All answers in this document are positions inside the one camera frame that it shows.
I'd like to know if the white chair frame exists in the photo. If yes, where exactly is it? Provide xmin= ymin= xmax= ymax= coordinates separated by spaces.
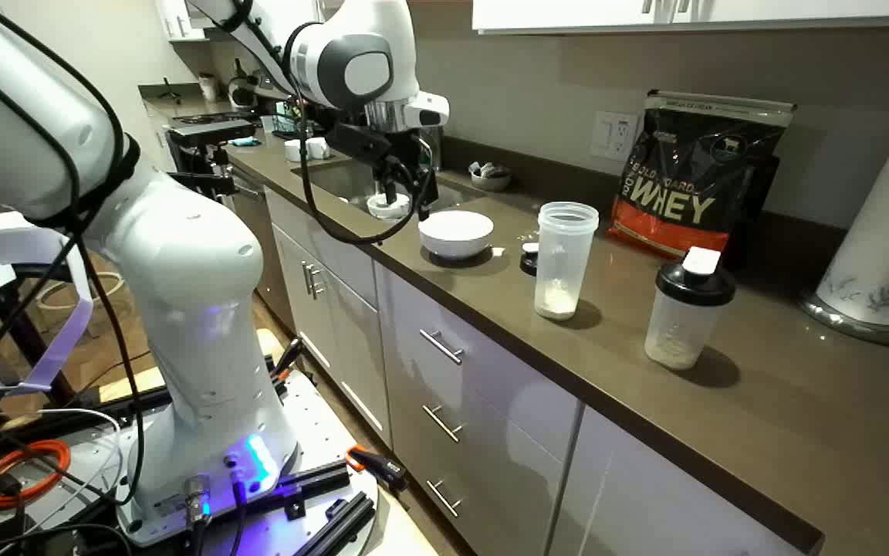
xmin=0 ymin=210 xmax=95 ymax=394

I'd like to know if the metal drawer handle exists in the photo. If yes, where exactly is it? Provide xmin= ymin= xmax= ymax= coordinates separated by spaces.
xmin=423 ymin=474 xmax=465 ymax=523
xmin=416 ymin=323 xmax=469 ymax=367
xmin=420 ymin=402 xmax=465 ymax=444

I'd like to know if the small white cup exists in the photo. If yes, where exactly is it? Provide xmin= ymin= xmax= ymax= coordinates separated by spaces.
xmin=363 ymin=188 xmax=413 ymax=225

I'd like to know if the orange cable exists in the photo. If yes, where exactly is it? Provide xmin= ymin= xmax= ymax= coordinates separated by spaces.
xmin=0 ymin=434 xmax=73 ymax=516

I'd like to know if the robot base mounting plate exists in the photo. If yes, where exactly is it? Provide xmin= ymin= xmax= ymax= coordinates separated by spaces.
xmin=113 ymin=367 xmax=408 ymax=556

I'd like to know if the white bowl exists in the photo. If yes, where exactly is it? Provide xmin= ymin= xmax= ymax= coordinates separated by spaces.
xmin=416 ymin=208 xmax=495 ymax=262

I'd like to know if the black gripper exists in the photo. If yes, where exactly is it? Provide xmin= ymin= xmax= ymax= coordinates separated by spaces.
xmin=385 ymin=119 xmax=443 ymax=222

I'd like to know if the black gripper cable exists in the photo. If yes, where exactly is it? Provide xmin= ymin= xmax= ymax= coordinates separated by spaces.
xmin=292 ymin=99 xmax=438 ymax=247

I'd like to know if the black whey protein bag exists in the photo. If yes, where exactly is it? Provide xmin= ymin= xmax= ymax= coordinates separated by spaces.
xmin=608 ymin=85 xmax=799 ymax=262

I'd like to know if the shaker bottle with black lid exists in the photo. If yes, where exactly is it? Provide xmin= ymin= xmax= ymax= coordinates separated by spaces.
xmin=642 ymin=244 xmax=738 ymax=375

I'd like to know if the white paper towel roll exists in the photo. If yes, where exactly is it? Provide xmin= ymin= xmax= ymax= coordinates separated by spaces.
xmin=811 ymin=131 xmax=889 ymax=333

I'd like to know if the translucent plastic cup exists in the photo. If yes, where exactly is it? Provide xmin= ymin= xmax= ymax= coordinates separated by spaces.
xmin=529 ymin=198 xmax=602 ymax=323

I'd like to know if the metal paper towel holder base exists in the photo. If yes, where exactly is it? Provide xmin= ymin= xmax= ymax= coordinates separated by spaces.
xmin=799 ymin=287 xmax=889 ymax=348

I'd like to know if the black clamp orange handle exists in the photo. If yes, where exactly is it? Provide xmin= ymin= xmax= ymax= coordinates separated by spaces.
xmin=344 ymin=440 xmax=411 ymax=493

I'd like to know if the steel kitchen sink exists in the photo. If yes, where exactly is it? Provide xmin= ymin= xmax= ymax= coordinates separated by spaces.
xmin=292 ymin=155 xmax=472 ymax=218

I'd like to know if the small white black dish holder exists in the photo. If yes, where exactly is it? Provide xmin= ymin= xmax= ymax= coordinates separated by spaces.
xmin=465 ymin=156 xmax=514 ymax=195

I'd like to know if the white upper cabinet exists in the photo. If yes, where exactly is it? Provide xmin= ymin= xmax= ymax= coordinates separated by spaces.
xmin=469 ymin=0 xmax=889 ymax=37

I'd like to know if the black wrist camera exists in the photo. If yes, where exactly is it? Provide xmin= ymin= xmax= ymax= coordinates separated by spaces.
xmin=320 ymin=115 xmax=398 ymax=168

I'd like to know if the metal cabinet door handle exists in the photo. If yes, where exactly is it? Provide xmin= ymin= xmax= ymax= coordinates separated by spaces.
xmin=300 ymin=256 xmax=331 ymax=301

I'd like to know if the white wall outlet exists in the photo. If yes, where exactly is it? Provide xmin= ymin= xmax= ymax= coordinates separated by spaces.
xmin=585 ymin=108 xmax=642 ymax=164

